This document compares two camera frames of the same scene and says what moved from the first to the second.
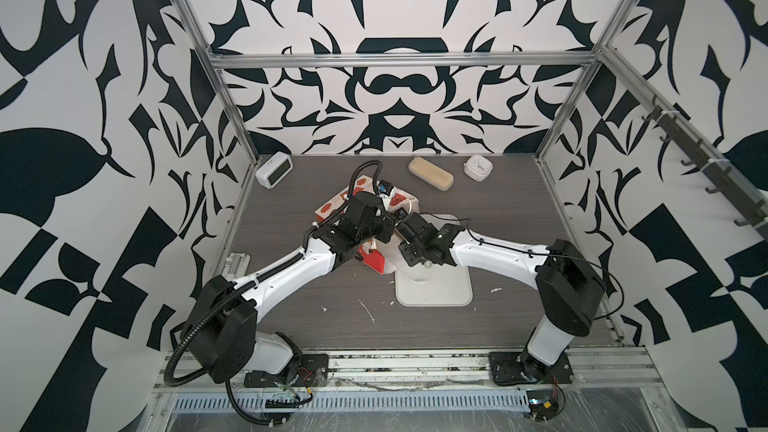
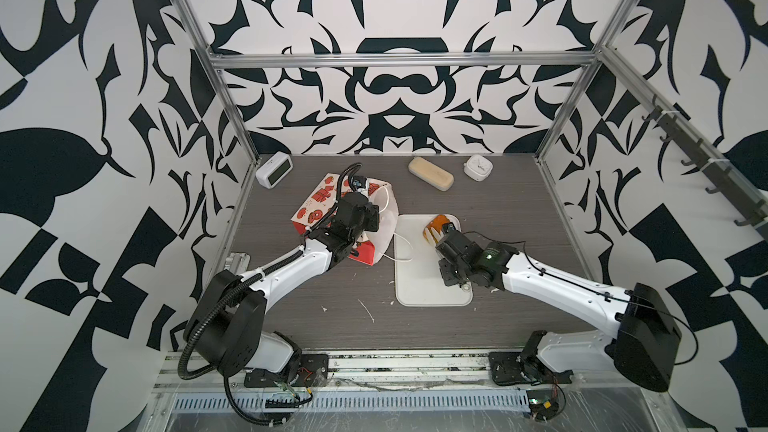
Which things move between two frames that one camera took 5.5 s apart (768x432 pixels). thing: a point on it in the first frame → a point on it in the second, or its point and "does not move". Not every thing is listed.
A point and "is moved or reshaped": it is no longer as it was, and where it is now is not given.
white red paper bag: x=370 y=255 is moved or reshaped
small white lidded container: x=478 y=167 does not move
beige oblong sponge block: x=430 y=174 does not move
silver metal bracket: x=236 y=265 does not move
